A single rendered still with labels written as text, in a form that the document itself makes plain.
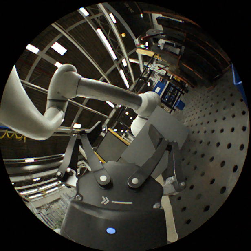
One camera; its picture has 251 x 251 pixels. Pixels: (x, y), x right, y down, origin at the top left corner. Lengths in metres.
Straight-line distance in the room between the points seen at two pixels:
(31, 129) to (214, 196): 0.37
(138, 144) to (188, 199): 0.33
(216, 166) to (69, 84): 0.58
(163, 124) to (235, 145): 0.35
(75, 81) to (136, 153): 0.46
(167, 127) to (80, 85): 0.48
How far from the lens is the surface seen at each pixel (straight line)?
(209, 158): 0.29
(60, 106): 0.39
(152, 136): 0.17
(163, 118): 0.41
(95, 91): 0.37
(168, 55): 0.52
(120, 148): 2.52
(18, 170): 11.86
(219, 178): 0.24
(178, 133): 0.44
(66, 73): 0.39
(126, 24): 0.37
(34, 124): 0.15
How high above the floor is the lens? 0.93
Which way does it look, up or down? 16 degrees up
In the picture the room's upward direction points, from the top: 53 degrees counter-clockwise
